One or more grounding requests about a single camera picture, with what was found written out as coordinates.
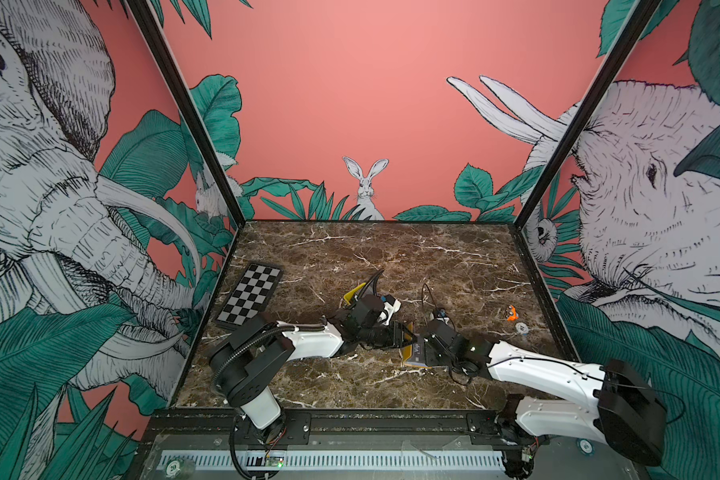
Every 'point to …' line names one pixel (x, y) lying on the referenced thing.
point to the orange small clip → (515, 316)
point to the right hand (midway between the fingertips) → (426, 347)
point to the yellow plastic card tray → (350, 293)
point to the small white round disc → (521, 327)
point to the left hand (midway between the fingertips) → (417, 340)
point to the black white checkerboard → (251, 295)
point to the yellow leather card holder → (415, 354)
